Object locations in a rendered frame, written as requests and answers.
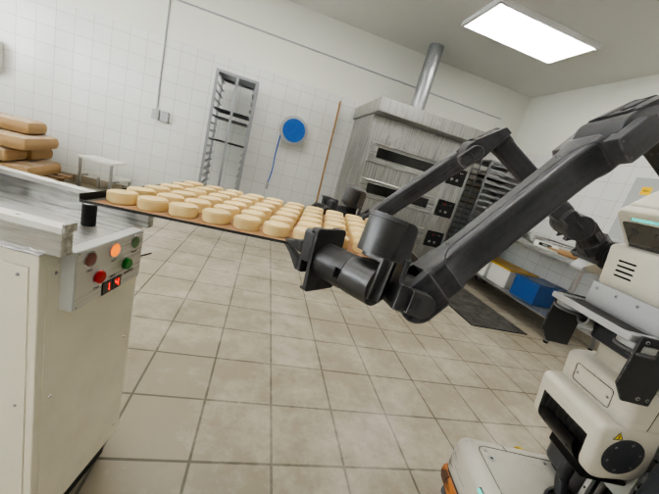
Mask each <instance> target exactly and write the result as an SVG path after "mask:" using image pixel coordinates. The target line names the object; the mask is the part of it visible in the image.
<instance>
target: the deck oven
mask: <svg viewBox="0 0 659 494"><path fill-rule="evenodd" d="M353 120H355V121H354V124H353V127H352V131H351V135H350V138H349V142H348V146H347V149H346V153H345V157H344V160H343V164H342V167H341V171H340V175H339V178H338V182H337V186H336V189H335V192H334V196H333V198H334V199H337V200H338V206H345V205H344V204H343V202H341V199H342V197H343V195H344V192H345V190H346V187H347V185H348V184H353V185H356V186H358V187H360V188H362V189H364V190H366V191H367V196H366V199H365V202H364V205H363V208H362V210H361V213H363V212H365V211H366V210H368V209H370V208H372V207H373V206H375V205H376V204H377V203H379V202H381V201H382V200H384V199H385V198H387V197H388V196H390V195H391V194H393V193H394V192H396V191H397V190H398V189H400V188H401V187H403V186H404V185H406V184H407V183H409V182H410V181H412V180H413V179H414V178H416V177H417V176H419V175H420V174H422V173H424V172H425V171H427V170H428V169H429V168H431V167H432V166H434V165H435V164H437V163H438V162H439V161H441V160H442V159H444V158H445V157H446V156H447V155H448V154H450V153H451V152H453V151H455V150H457V149H458V148H459V147H460V146H461V144H462V143H464V142H466V141H468V139H471V138H473V137H475V136H478V135H480V134H482V133H485V131H482V130H479V129H476V128H473V127H471V126H468V125H465V124H462V123H457V122H455V121H452V120H450V119H447V118H444V117H441V116H439V115H436V114H433V113H430V112H427V111H424V110H422V109H419V108H416V107H413V106H410V105H407V104H404V103H402V102H399V101H396V100H393V99H390V98H387V97H385V96H382V97H380V98H377V99H375V100H373V101H371V102H369V103H366V104H364V105H362V106H360V107H358V108H356V109H355V112H354V116H353ZM471 168H472V165H470V166H469V167H467V168H466V169H464V170H463V171H461V172H459V173H456V174H454V175H453V176H451V177H449V178H448V179H446V180H445V181H444V182H442V183H441V184H440V185H438V186H437V187H435V188H434V189H432V190H431V191H429V192H428V193H426V194H425V195H423V196H422V197H420V198H419V199H417V200H416V201H414V202H413V203H411V204H410V205H408V206H407V207H405V208H404V209H402V210H401V211H399V212H398V213H396V214H395V215H394V216H395V217H397V218H399V219H402V220H403V221H406V222H408V223H411V224H413V225H415V226H416V227H417V228H418V231H419V233H418V236H417V239H416V242H415V245H414V249H413V253H414V254H415V255H416V256H417V257H418V258H419V259H420V258H421V257H422V256H424V255H425V254H427V252H429V251H430V250H433V249H435V248H437V247H438V246H439V245H441V244H442V243H443V241H444V239H445V236H446V233H447V231H448V228H449V226H450V224H451V221H452V218H453V216H454V213H455V210H456V208H457V205H458V202H459V200H460V197H461V194H462V192H463V189H464V186H465V184H466V181H467V179H468V176H469V173H470V171H471Z"/></svg>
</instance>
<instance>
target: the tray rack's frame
mask: <svg viewBox="0 0 659 494"><path fill-rule="evenodd" d="M219 72H220V74H221V76H222V78H223V80H224V82H227V83H231V84H234V85H235V88H234V93H233V98H232V104H231V109H230V115H229V121H228V131H227V136H226V142H225V148H224V153H223V158H222V163H221V169H220V175H219V180H218V186H220V184H221V178H222V173H223V167H224V162H225V156H226V151H227V146H228V136H229V131H230V125H231V119H232V114H233V108H234V103H235V97H236V92H237V86H240V87H243V88H246V89H249V90H252V91H253V86H256V88H255V93H254V98H253V104H252V109H251V114H250V119H249V124H248V128H247V133H246V139H245V144H244V149H243V154H242V159H241V164H240V170H239V175H238V180H237V185H236V189H235V190H238V187H239V183H240V178H241V173H242V168H243V163H244V158H245V152H246V147H247V142H248V137H249V132H250V127H251V123H252V118H253V113H254V108H255V102H256V97H257V92H258V91H259V81H256V80H253V79H250V78H247V77H244V76H241V75H238V74H233V73H230V72H227V71H224V70H221V69H218V68H217V69H216V76H215V82H214V88H213V94H212V100H211V106H210V113H209V119H208V124H207V130H206V136H205V142H204V148H203V155H202V161H201V167H200V173H199V178H198V182H201V178H202V173H203V167H204V159H205V155H206V154H205V153H206V149H207V143H208V136H209V129H210V125H211V119H212V113H213V106H214V102H215V95H216V88H217V81H218V77H219Z"/></svg>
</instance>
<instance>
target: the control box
mask: <svg viewBox="0 0 659 494"><path fill-rule="evenodd" d="M143 232H144V229H141V228H137V227H131V228H127V229H124V230H121V231H118V232H114V233H111V234H108V235H105V236H101V237H98V238H95V239H92V240H88V241H85V242H82V243H79V244H77V245H73V253H72V254H71V255H68V256H65V257H62V258H60V263H61V273H60V291H59V308H58V309H59V310H63V311H67V312H73V311H75V310H77V309H79V308H81V307H82V306H84V305H86V304H88V303H89V302H91V301H93V300H95V299H97V298H98V297H100V296H103V295H104V294H106V292H105V286H106V283H107V282H108V281H110V285H109V283H108V284H107V286H110V290H109V291H108V292H110V291H111V290H113V289H115V288H117V287H118V286H120V285H121V284H123V283H125V282H127V281H129V280H130V279H132V278H134V277H136V276H137V275H138V272H139V264H140V256H141V248H142V240H143ZM136 236H138V237H139V244H138V246H137V247H136V248H132V241H133V239H134V238H135V237H136ZM116 244H120V246H121V250H120V252H119V254H118V255H117V256H116V257H113V256H112V254H111V252H112V249H113V247H114V246H115V245H116ZM91 253H95V254H96V256H97V259H96V262H95V264H94V265H93V266H91V267H88V266H87V265H86V263H85V262H86V258H87V257H88V255H89V254H91ZM127 258H130V259H132V266H131V268H130V269H128V270H125V269H124V268H123V264H124V261H125V259H127ZM99 271H104V272H106V275H107V276H106V279H105V280H104V281H103V282H102V283H96V282H95V281H94V277H95V275H96V274H97V273H98V272H99ZM116 277H119V278H120V280H119V285H118V283H116V282H115V280H116ZM115 283H116V285H118V286H117V287H115ZM108 292H107V293H108Z"/></svg>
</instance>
